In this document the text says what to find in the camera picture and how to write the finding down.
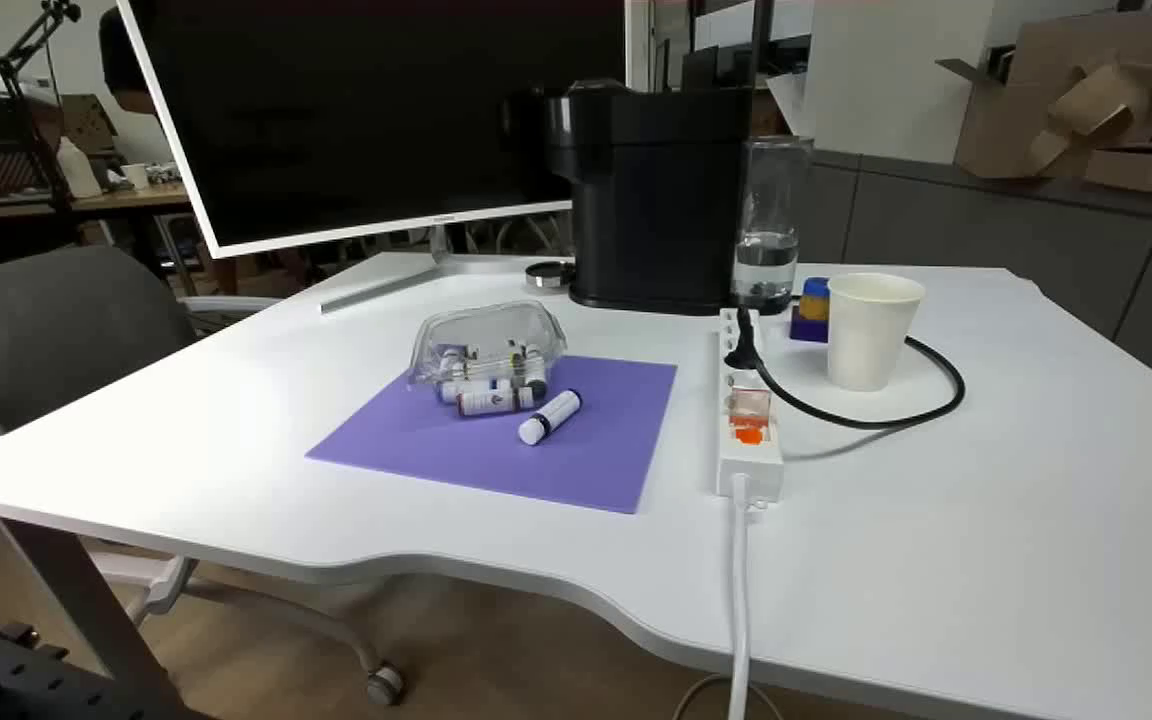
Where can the orange rocker switch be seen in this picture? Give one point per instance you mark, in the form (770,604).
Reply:
(748,431)

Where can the white vial with label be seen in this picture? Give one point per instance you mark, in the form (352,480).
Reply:
(487,399)
(448,388)
(533,376)

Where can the white vial with black cap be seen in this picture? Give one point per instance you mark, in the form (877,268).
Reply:
(548,416)

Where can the purple mat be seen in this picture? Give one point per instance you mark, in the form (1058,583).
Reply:
(577,444)

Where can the black round drip tray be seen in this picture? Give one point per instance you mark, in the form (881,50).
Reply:
(548,274)

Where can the clear plastic bag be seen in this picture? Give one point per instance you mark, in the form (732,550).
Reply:
(490,324)

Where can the black coffee machine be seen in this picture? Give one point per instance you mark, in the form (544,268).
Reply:
(657,201)

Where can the white power strip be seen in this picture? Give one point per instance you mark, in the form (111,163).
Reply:
(748,466)

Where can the white paper cup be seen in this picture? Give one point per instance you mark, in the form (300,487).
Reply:
(869,333)

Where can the white curved computer monitor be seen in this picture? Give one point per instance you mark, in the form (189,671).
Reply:
(377,107)

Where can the white board panel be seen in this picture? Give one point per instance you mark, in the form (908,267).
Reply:
(899,80)

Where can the grey cabinet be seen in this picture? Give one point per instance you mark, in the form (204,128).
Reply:
(1001,241)

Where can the wooden background desk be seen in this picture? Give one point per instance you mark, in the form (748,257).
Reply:
(98,207)

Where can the grey office chair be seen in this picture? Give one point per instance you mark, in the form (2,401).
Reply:
(41,324)

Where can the grey table leg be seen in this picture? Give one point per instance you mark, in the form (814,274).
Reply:
(90,600)

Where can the brown cardboard box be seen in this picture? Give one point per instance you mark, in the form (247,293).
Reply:
(1082,107)

